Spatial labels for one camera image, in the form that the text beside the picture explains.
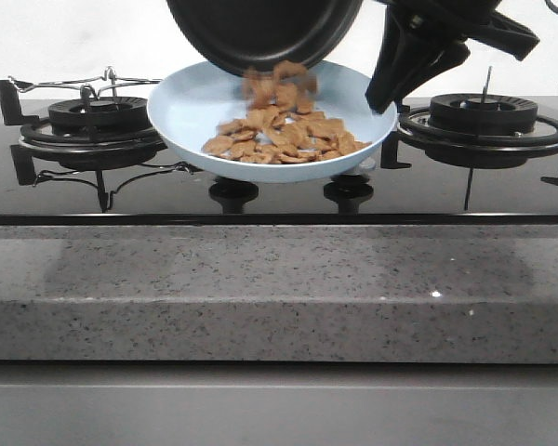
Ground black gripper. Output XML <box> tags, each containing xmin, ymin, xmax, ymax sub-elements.
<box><xmin>365</xmin><ymin>1</ymin><xmax>539</xmax><ymax>113</ymax></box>

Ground brown meat pieces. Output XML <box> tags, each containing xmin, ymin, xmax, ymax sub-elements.
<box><xmin>202</xmin><ymin>60</ymin><xmax>369</xmax><ymax>164</ymax></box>

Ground black frying pan mint handle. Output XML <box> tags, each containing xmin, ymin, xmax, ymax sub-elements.
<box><xmin>167</xmin><ymin>0</ymin><xmax>362</xmax><ymax>75</ymax></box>

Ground light blue plate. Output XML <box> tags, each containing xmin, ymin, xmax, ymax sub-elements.
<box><xmin>147</xmin><ymin>61</ymin><xmax>397</xmax><ymax>183</ymax></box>

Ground black right gas burner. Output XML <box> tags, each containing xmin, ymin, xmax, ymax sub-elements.
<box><xmin>428</xmin><ymin>93</ymin><xmax>538</xmax><ymax>136</ymax></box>

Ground black gas burner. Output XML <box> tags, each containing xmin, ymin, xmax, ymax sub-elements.
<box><xmin>47</xmin><ymin>97</ymin><xmax>151</xmax><ymax>134</ymax></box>
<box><xmin>428</xmin><ymin>93</ymin><xmax>538</xmax><ymax>136</ymax></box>

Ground black right pan support grate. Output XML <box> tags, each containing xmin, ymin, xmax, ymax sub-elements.
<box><xmin>379</xmin><ymin>67</ymin><xmax>558</xmax><ymax>171</ymax></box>

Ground black pan support grate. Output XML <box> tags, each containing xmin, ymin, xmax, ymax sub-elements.
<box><xmin>379</xmin><ymin>67</ymin><xmax>558</xmax><ymax>171</ymax></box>
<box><xmin>0</xmin><ymin>80</ymin><xmax>165</xmax><ymax>155</ymax></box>

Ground black glass gas cooktop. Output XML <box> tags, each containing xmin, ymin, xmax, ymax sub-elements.
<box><xmin>0</xmin><ymin>111</ymin><xmax>558</xmax><ymax>226</ymax></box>

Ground silver right stove knob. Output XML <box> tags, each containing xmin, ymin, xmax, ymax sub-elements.
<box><xmin>341</xmin><ymin>157</ymin><xmax>377</xmax><ymax>177</ymax></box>

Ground black left gas burner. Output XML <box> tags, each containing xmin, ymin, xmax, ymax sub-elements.
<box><xmin>47</xmin><ymin>97</ymin><xmax>151</xmax><ymax>134</ymax></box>

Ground black left pan support grate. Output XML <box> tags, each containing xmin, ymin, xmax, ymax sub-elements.
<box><xmin>0</xmin><ymin>80</ymin><xmax>165</xmax><ymax>155</ymax></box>

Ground grey cabinet front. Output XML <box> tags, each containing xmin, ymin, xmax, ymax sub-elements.
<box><xmin>0</xmin><ymin>361</ymin><xmax>558</xmax><ymax>445</ymax></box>

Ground wire pan reducer stand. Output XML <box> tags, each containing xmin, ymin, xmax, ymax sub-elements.
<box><xmin>7</xmin><ymin>66</ymin><xmax>161</xmax><ymax>98</ymax></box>

